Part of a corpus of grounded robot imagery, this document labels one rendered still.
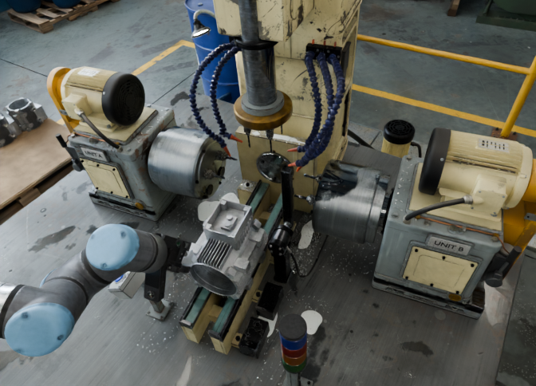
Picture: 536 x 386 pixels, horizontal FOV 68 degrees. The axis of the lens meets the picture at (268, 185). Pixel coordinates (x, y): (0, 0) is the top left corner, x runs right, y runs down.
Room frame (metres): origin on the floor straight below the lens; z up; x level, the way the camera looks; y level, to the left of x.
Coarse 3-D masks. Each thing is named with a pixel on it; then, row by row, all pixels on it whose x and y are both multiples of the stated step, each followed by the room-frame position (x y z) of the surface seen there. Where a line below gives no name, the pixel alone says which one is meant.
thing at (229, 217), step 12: (228, 204) 0.81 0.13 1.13; (240, 204) 0.79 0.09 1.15; (216, 216) 0.77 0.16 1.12; (228, 216) 0.76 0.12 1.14; (240, 216) 0.77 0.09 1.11; (252, 216) 0.77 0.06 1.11; (204, 228) 0.71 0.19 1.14; (216, 228) 0.73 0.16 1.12; (228, 228) 0.72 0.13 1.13; (240, 228) 0.70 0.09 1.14; (228, 240) 0.68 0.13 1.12; (240, 240) 0.69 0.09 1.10
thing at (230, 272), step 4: (256, 220) 0.77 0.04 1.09; (252, 224) 0.76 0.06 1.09; (256, 224) 0.75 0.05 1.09; (260, 224) 0.76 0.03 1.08; (256, 228) 0.75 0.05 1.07; (192, 256) 0.66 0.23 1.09; (192, 260) 0.65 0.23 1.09; (192, 264) 0.64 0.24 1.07; (228, 268) 0.61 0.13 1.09; (232, 268) 0.61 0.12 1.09; (224, 272) 0.60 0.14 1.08; (228, 272) 0.59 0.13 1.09; (232, 272) 0.60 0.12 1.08; (236, 272) 0.60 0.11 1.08; (228, 276) 0.59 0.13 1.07; (232, 276) 0.59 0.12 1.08; (196, 284) 0.65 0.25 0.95; (232, 296) 0.59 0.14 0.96; (236, 296) 0.59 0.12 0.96
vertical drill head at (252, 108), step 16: (240, 0) 0.99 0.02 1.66; (240, 16) 0.99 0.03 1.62; (256, 16) 0.98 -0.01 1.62; (256, 32) 0.98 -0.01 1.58; (272, 48) 1.00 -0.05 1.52; (256, 64) 0.98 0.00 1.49; (272, 64) 0.99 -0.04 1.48; (256, 80) 0.98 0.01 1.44; (272, 80) 0.99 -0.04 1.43; (240, 96) 1.07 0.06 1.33; (256, 96) 0.98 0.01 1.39; (272, 96) 0.99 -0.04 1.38; (288, 96) 1.05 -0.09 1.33; (240, 112) 0.98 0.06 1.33; (256, 112) 0.96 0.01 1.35; (272, 112) 0.96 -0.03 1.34; (288, 112) 0.97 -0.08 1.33; (256, 128) 0.93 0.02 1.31; (272, 128) 0.94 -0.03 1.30
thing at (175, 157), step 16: (176, 128) 1.17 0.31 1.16; (160, 144) 1.10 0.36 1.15; (176, 144) 1.08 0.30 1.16; (192, 144) 1.07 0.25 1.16; (208, 144) 1.09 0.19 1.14; (160, 160) 1.05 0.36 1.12; (176, 160) 1.03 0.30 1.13; (192, 160) 1.01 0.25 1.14; (208, 160) 1.06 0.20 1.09; (224, 160) 1.15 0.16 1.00; (160, 176) 1.03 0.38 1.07; (176, 176) 1.00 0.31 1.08; (192, 176) 0.98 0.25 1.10; (208, 176) 1.01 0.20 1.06; (176, 192) 1.01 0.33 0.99; (192, 192) 0.97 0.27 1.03; (208, 192) 1.01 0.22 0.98
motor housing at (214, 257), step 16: (208, 240) 0.70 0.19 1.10; (208, 256) 0.64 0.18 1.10; (224, 256) 0.65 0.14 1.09; (240, 256) 0.66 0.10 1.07; (256, 256) 0.68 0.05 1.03; (192, 272) 0.66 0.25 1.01; (208, 272) 0.68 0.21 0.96; (240, 272) 0.61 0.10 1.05; (208, 288) 0.64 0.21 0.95; (224, 288) 0.63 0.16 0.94; (240, 288) 0.59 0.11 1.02
